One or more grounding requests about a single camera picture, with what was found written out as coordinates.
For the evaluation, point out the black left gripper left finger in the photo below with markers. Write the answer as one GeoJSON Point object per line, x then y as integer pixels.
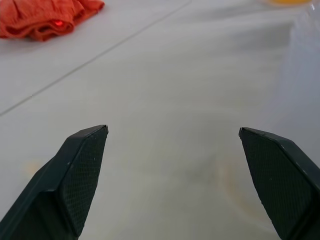
{"type": "Point", "coordinates": [62, 190]}

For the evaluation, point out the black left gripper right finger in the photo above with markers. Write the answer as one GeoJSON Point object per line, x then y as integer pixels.
{"type": "Point", "coordinates": [280, 175]}

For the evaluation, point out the orange crumpled cloth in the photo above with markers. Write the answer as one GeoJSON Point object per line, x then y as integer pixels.
{"type": "Point", "coordinates": [45, 18]}

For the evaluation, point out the yellow round object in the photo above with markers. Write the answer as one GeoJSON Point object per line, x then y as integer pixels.
{"type": "Point", "coordinates": [287, 2]}

